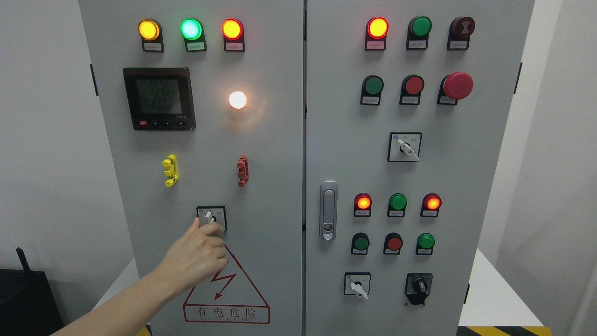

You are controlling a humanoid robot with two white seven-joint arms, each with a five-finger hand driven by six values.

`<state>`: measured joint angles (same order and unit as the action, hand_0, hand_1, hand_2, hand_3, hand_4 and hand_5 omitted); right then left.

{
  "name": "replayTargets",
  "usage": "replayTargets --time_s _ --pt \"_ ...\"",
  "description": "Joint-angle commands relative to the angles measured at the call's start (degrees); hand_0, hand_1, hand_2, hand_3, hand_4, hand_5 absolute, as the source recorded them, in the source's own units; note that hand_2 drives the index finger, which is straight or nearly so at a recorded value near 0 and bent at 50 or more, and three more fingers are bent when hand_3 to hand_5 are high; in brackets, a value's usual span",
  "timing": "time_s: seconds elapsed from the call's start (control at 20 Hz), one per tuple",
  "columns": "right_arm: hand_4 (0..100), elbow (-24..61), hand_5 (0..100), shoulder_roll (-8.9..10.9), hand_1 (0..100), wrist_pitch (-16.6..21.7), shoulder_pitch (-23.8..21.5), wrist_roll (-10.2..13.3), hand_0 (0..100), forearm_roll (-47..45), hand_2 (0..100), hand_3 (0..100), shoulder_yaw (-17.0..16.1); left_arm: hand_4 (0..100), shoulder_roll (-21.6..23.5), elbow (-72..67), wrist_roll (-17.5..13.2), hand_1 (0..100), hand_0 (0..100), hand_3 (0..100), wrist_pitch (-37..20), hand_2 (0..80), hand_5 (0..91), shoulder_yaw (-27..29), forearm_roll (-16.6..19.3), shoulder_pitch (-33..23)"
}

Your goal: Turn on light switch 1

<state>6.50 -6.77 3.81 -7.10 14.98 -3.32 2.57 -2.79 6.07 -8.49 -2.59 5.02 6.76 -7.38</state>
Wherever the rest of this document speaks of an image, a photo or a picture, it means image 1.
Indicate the bare human left hand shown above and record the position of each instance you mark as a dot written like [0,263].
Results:
[199,253]

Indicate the white rotary selector switch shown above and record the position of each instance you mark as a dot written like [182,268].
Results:
[212,214]

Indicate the bare human forearm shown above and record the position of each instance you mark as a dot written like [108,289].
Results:
[126,313]

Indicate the red electrical hazard warning sticker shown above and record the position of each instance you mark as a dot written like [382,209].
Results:
[229,296]

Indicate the yellow plastic terminal clip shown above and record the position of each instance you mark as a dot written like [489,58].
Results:
[170,170]

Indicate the red plastic terminal clip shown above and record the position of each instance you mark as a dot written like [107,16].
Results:
[242,171]

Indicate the small clear bulb lamp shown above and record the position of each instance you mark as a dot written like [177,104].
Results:
[238,100]

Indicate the black digital power meter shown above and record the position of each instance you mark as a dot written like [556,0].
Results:
[160,99]

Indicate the green push button lower left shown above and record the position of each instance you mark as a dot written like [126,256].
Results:
[360,244]

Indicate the lit red lamp middle left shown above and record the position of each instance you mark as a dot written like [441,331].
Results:
[362,205]

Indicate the lit red lamp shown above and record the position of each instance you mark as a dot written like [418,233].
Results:
[362,205]
[376,34]
[431,204]

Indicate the black box with antenna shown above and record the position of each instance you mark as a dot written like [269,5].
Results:
[27,305]

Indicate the grey electrical cabinet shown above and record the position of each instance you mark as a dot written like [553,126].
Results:
[302,71]

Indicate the red push button lower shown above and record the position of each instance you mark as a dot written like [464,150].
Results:
[392,244]

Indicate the red push button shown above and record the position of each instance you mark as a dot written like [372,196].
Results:
[392,244]
[411,89]

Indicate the green lamp middle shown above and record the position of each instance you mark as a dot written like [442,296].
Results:
[396,205]

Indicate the bright green indicator lamp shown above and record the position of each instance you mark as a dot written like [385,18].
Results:
[193,35]

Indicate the orange red indicator lamp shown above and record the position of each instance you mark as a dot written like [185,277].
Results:
[233,35]

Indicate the yellow indicator lamp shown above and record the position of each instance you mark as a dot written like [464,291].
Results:
[151,35]

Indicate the lit red lamp middle right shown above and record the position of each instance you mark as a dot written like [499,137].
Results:
[431,204]

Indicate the green push button upper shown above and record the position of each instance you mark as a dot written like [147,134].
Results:
[371,90]

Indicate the red push button upper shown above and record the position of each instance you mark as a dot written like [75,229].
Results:
[411,89]

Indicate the lit red lamp top right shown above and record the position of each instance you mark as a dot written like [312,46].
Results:
[376,34]

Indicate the red emergency stop button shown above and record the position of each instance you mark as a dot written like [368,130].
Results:
[454,87]

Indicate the dark green lamp top right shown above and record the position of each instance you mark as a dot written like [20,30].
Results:
[418,33]

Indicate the dark red buzzer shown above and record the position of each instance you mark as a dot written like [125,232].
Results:
[460,32]

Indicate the silver cabinet door handle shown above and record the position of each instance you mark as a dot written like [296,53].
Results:
[328,209]

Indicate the white selector switch lower right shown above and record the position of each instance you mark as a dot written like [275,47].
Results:
[358,284]

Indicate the black rotary knob switch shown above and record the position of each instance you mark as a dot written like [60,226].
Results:
[417,287]

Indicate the white selector switch upper right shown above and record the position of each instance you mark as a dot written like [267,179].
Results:
[404,146]

